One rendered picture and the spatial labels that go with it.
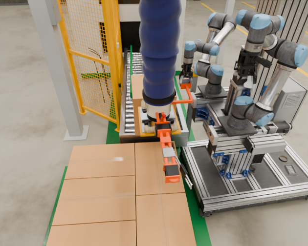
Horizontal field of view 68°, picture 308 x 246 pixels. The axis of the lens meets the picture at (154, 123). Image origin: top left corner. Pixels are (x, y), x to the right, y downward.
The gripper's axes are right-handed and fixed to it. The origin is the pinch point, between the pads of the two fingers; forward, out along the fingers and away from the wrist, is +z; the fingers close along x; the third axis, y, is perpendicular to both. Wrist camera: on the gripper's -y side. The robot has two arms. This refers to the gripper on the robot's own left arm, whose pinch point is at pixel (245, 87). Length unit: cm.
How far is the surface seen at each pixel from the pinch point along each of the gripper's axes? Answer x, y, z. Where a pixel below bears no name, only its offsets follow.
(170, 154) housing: 11, 41, 32
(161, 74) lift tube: -26.9, 40.0, 3.1
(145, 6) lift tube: -31, 48, -34
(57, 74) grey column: -148, 132, 57
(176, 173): 25, 42, 32
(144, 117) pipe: -36, 50, 42
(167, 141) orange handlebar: 1, 41, 33
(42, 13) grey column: -148, 129, -5
